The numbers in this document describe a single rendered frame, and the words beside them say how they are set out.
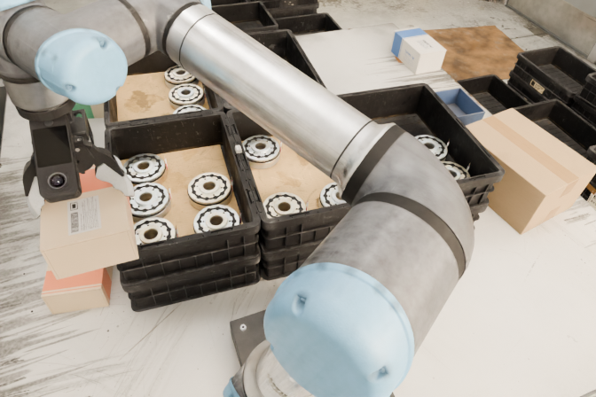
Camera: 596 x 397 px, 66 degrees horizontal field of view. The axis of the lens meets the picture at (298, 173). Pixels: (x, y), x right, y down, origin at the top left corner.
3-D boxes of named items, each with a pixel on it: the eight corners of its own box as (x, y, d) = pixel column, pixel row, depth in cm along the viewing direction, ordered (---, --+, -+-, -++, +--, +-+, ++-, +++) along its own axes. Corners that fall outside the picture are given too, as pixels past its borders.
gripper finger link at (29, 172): (50, 193, 69) (70, 151, 65) (50, 201, 68) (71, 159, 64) (14, 186, 66) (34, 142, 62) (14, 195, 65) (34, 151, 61)
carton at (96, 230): (138, 259, 72) (129, 229, 67) (57, 280, 69) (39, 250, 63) (128, 189, 82) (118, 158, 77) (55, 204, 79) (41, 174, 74)
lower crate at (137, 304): (262, 285, 109) (262, 256, 100) (131, 317, 101) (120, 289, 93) (229, 172, 136) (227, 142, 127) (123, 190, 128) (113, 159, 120)
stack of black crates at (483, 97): (527, 151, 237) (546, 116, 221) (480, 163, 228) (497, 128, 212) (480, 107, 263) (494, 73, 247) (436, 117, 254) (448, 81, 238)
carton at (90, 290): (63, 255, 112) (53, 237, 107) (114, 248, 114) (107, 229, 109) (52, 314, 101) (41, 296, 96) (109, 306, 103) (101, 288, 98)
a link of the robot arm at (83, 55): (147, 11, 47) (83, -18, 52) (50, 58, 41) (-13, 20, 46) (162, 75, 53) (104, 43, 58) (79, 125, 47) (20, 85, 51)
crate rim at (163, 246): (262, 232, 94) (262, 225, 93) (110, 264, 87) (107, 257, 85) (225, 117, 121) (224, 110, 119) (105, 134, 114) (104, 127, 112)
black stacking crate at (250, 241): (262, 259, 101) (262, 226, 93) (121, 290, 94) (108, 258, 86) (226, 144, 128) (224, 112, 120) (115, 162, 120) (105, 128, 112)
